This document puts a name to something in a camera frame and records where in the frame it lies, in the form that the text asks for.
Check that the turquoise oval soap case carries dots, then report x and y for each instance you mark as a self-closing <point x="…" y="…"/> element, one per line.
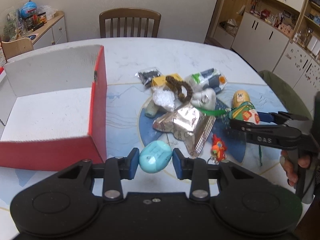
<point x="155" y="157"/>

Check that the white plush toy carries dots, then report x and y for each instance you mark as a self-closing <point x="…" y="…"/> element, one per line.
<point x="205" y="99"/>

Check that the wooden dining chair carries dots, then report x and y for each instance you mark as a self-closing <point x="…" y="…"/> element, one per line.
<point x="129" y="22"/>

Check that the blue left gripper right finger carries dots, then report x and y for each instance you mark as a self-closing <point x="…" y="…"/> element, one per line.
<point x="178" y="163"/>

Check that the white wooden wall cupboard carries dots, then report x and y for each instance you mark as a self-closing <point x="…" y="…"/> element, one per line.
<point x="267" y="34"/>

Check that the low wooden white cabinet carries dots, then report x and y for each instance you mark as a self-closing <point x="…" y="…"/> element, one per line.
<point x="51" y="33"/>

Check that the pale green small bottle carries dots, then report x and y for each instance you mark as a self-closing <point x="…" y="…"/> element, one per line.
<point x="151" y="109"/>

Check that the yellow small carton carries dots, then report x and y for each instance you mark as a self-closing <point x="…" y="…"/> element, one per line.
<point x="160" y="80"/>

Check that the small wooden child chair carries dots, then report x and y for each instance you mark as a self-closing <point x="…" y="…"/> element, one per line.
<point x="14" y="48"/>

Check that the bag of dark beads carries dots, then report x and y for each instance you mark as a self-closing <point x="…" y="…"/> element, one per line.
<point x="146" y="75"/>

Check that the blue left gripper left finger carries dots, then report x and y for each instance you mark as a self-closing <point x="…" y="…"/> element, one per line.
<point x="132" y="163"/>

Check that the orange face doll toy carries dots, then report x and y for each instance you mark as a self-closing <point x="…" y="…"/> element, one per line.
<point x="240" y="99"/>

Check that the red fish keychain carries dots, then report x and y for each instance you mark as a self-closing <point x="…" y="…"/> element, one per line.
<point x="218" y="150"/>

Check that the silver foil snack packet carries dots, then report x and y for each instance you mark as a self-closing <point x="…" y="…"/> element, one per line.
<point x="187" y="124"/>

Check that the person's right hand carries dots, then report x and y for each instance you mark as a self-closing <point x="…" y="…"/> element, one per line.
<point x="289" y="167"/>

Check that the white blue printed plastic bag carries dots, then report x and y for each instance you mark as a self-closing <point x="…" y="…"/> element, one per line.
<point x="211" y="78"/>

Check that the red white cardboard box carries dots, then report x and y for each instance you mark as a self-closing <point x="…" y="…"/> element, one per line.
<point x="53" y="108"/>

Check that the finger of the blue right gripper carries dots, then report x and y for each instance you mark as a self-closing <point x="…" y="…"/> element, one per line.
<point x="240" y="125"/>
<point x="278" y="118"/>

